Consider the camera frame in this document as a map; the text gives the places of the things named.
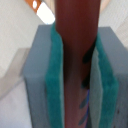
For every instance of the gripper teal padded right finger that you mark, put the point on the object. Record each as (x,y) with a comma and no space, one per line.
(108,100)

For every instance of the gripper teal padded left finger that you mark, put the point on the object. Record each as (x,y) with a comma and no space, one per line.
(43,73)

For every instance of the brown toy sausage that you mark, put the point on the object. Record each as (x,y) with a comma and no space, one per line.
(77,23)

